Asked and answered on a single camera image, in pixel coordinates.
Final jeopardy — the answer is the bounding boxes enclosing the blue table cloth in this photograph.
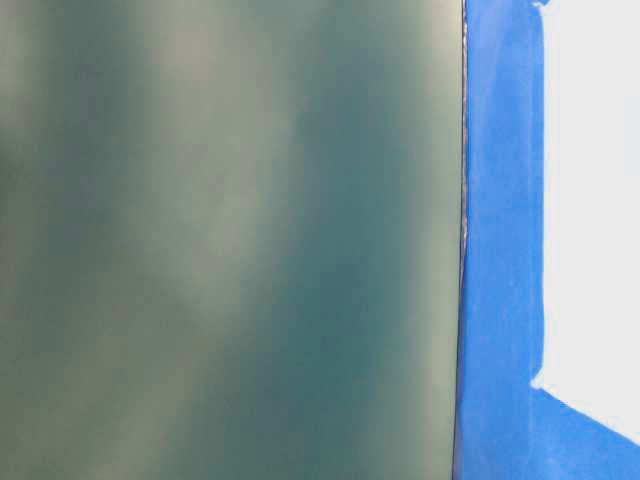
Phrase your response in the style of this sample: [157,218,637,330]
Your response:
[453,1,639,479]

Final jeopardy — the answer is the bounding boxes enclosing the light blue towel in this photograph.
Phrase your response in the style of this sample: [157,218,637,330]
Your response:
[1,1,462,479]

